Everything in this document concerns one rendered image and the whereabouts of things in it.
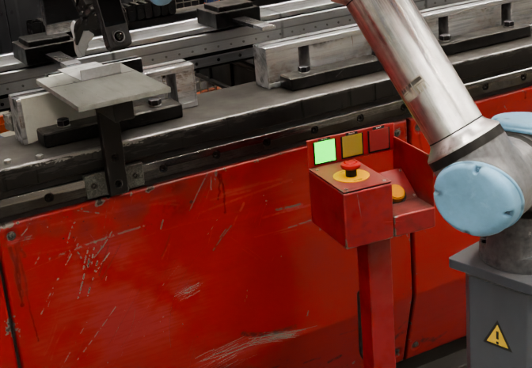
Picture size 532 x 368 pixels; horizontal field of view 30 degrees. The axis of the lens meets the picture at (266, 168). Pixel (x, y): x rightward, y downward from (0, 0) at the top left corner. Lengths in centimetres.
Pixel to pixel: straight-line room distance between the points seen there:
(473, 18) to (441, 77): 115
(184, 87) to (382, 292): 60
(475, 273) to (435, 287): 95
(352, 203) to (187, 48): 72
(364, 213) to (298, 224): 35
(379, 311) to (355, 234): 23
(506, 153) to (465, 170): 7
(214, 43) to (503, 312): 115
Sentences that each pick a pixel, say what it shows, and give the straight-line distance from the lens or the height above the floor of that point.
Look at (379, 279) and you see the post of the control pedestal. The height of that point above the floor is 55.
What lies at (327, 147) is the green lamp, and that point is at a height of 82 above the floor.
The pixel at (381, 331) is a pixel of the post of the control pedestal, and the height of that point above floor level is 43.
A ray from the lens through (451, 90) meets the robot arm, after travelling 141.
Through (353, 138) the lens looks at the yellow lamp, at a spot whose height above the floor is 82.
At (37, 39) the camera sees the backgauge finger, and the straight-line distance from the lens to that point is 225.
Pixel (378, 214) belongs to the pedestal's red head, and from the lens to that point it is 193.
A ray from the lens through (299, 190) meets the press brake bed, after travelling 221.
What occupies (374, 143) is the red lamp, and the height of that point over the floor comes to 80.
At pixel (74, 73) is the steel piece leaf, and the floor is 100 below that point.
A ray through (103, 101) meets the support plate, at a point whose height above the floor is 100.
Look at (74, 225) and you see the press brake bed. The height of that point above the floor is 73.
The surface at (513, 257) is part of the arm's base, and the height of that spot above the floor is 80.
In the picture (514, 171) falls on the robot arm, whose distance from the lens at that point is 141.
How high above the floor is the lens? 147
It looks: 20 degrees down
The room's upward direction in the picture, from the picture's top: 5 degrees counter-clockwise
